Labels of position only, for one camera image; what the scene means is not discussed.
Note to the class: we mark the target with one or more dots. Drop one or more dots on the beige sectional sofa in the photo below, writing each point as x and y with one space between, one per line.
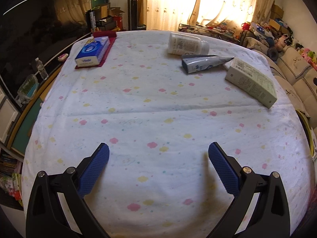
295 75

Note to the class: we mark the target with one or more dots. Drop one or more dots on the small white pill bottle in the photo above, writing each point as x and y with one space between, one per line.
180 44

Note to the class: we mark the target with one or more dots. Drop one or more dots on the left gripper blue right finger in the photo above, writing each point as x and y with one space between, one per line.
260 206

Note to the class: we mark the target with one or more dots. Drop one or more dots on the pile of plush toys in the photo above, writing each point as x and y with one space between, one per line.
285 42

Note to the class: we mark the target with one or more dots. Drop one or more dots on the clear water bottle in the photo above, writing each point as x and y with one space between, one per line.
41 69

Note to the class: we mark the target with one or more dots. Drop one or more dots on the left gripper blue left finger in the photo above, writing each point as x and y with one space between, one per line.
45 215

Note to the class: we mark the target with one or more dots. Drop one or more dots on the white dotted tablecloth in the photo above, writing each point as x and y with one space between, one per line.
158 123

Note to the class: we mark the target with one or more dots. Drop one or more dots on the pale green carton box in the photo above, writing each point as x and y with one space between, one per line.
252 81

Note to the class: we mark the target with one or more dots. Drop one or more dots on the silver blue toothpaste tube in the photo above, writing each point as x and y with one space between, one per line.
195 63

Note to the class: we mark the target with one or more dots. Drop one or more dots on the cluttered low glass table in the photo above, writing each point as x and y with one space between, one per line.
205 31

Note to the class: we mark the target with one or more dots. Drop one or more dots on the yellow rimmed black trash bin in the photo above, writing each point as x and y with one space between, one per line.
309 132

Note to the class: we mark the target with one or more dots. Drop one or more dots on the cream floral curtains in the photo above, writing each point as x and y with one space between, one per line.
168 14

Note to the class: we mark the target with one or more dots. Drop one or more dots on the black flat television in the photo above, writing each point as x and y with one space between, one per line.
38 29

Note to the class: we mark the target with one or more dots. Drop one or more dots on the blue tissue pack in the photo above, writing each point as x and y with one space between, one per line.
92 52

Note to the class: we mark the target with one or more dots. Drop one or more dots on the black tower fan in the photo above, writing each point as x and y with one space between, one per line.
132 15

